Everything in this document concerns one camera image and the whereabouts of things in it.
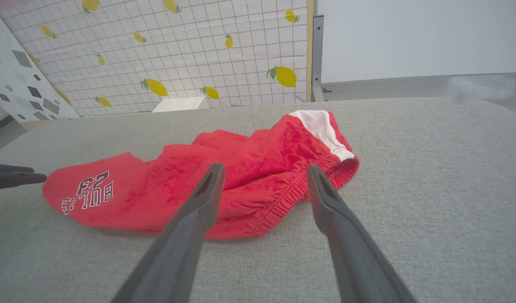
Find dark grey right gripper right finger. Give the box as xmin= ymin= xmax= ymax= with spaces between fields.
xmin=306 ymin=165 xmax=417 ymax=303

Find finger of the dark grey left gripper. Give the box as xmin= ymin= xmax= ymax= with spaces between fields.
xmin=0 ymin=172 xmax=47 ymax=191
xmin=0 ymin=163 xmax=35 ymax=173

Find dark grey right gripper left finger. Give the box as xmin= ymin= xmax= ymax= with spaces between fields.
xmin=111 ymin=163 xmax=226 ymax=303

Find red shorts with white stripe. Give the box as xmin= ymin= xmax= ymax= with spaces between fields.
xmin=42 ymin=110 xmax=360 ymax=239

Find grey terrazzo pattern panel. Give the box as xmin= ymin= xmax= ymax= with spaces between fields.
xmin=0 ymin=4 xmax=80 ymax=122

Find small white box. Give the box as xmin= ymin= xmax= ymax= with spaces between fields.
xmin=152 ymin=96 xmax=207 ymax=113

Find lemon print grid panel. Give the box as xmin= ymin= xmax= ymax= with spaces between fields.
xmin=0 ymin=0 xmax=315 ymax=117

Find grey metal stand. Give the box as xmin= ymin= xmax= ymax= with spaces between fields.
xmin=311 ymin=0 xmax=333 ymax=102

